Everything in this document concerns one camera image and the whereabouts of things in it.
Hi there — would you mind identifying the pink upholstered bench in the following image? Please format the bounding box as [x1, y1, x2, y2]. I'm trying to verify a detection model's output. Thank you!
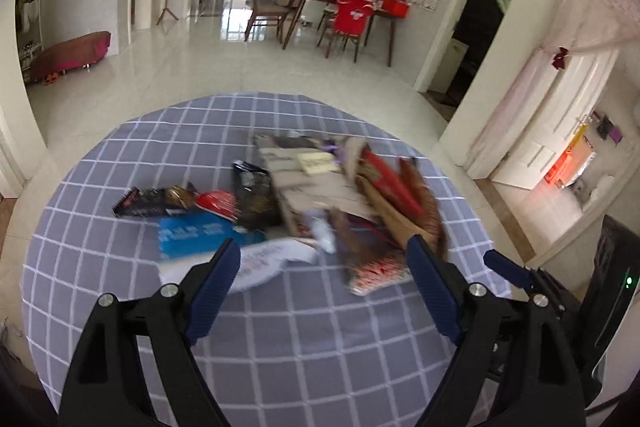
[27, 31, 112, 82]

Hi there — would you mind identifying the red shirt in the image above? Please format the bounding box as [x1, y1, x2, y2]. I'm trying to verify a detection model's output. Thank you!
[334, 0, 375, 38]

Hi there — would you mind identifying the red round packet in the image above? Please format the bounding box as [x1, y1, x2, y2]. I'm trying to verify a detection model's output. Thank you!
[194, 189, 240, 223]

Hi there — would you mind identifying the newspaper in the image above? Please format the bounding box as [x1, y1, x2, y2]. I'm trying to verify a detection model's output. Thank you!
[252, 133, 381, 238]

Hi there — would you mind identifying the small white bottle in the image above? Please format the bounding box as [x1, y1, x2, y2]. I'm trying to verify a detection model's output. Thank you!
[307, 207, 338, 254]

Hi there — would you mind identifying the pink lace curtain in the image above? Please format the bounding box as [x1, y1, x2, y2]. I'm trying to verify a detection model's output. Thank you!
[460, 0, 640, 168]

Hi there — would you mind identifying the white door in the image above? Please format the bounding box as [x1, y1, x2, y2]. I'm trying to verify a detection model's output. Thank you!
[490, 49, 621, 202]

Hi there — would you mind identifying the grey checked tablecloth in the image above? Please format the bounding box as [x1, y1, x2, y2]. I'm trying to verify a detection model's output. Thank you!
[20, 92, 513, 427]

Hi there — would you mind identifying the wooden dining chair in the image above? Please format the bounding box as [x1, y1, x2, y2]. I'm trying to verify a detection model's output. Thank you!
[245, 0, 301, 42]

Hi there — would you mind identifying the white clothes rack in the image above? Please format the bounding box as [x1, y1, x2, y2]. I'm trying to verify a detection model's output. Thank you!
[15, 0, 46, 72]

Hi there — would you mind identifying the wooden chair with shirt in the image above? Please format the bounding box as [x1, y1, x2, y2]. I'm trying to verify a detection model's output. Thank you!
[316, 0, 376, 62]

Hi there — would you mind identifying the brown shiny wrapper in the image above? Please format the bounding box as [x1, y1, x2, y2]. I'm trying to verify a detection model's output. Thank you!
[167, 184, 201, 210]

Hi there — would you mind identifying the white plastic bag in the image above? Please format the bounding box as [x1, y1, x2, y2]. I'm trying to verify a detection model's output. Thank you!
[159, 239, 318, 293]

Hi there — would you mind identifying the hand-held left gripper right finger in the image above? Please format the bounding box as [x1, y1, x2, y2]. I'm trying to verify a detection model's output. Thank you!
[406, 236, 587, 427]

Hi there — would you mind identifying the dark foil packet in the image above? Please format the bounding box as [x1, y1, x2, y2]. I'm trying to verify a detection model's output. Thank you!
[231, 161, 283, 230]

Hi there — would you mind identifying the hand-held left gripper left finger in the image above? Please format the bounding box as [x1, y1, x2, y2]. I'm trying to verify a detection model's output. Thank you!
[57, 238, 242, 427]

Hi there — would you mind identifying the blue snack packet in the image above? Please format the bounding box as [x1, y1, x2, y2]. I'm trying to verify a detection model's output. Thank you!
[156, 212, 266, 263]

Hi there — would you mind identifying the white cabinet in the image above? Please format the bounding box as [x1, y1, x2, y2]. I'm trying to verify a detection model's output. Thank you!
[430, 38, 471, 95]

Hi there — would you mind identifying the black snack packet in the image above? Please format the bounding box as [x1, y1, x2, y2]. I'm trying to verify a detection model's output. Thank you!
[111, 187, 171, 219]

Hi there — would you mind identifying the red white patterned packet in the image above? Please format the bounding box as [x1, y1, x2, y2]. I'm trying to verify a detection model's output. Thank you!
[347, 254, 416, 297]

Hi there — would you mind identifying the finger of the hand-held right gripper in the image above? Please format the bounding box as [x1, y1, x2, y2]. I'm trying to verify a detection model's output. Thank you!
[483, 250, 583, 323]

